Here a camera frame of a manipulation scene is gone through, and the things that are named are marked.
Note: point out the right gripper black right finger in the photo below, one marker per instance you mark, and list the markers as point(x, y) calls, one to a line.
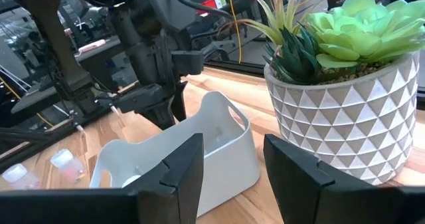
point(332, 200)

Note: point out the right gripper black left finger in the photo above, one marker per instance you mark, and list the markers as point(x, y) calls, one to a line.
point(99, 205)

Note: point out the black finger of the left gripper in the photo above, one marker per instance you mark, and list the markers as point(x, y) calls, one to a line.
point(159, 116)
point(180, 101)

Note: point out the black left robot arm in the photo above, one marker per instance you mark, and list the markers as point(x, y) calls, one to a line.
point(133, 44)

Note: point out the pill bottle with red pills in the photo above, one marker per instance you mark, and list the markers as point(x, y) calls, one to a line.
point(68, 167)

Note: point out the white plastic basket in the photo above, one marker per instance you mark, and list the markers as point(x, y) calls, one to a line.
point(229, 171)

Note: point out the pill bottle with pink pills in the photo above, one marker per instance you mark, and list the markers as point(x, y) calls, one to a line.
point(18, 175)

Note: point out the pink handheld object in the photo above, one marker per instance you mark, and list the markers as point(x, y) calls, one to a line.
point(93, 46)

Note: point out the grey triangle-patterned plant pot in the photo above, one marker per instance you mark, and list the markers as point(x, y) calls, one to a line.
point(348, 124)

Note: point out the red bin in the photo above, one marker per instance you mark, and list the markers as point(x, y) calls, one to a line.
point(209, 3)

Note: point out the dark green spiky succulent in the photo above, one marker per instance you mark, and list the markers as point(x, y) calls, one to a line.
point(295, 61)

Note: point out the thin-leaved grass plant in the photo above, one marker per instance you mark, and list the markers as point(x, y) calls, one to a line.
point(277, 21)

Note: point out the light green rosette succulent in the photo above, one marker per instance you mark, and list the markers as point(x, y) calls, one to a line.
point(362, 31)

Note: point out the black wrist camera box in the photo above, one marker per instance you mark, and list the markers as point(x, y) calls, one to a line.
point(187, 62)

